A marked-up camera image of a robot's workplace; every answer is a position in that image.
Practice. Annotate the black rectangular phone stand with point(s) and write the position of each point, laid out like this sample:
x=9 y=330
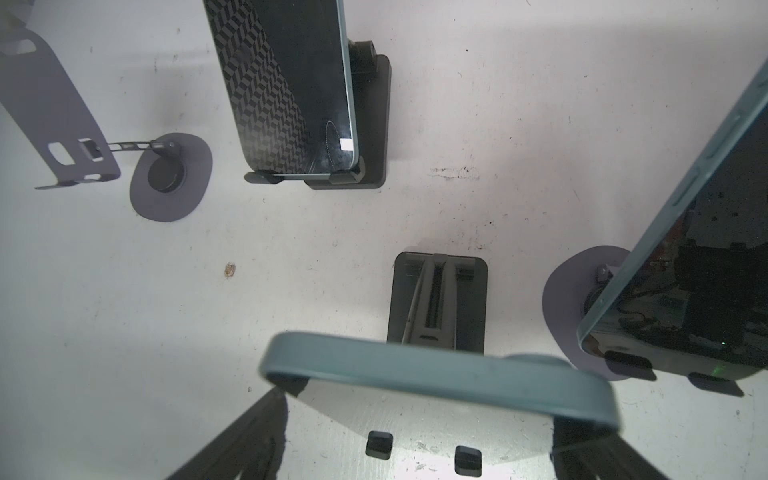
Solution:
x=371 y=82

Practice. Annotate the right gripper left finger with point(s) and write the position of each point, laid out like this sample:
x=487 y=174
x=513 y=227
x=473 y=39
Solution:
x=252 y=447

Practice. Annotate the black folding phone stand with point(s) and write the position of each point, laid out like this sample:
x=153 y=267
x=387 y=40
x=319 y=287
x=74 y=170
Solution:
x=439 y=301

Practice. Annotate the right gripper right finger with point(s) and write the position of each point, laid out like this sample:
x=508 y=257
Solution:
x=585 y=451

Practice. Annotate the grey round-base phone stand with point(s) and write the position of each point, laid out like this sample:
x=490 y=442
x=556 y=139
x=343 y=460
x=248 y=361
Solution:
x=172 y=174

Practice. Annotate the grey round stand centre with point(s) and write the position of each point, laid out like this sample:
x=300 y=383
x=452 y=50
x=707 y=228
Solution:
x=569 y=292

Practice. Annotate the black phone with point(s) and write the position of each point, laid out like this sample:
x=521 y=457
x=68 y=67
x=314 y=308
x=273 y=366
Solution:
x=444 y=402
x=691 y=297
x=287 y=71

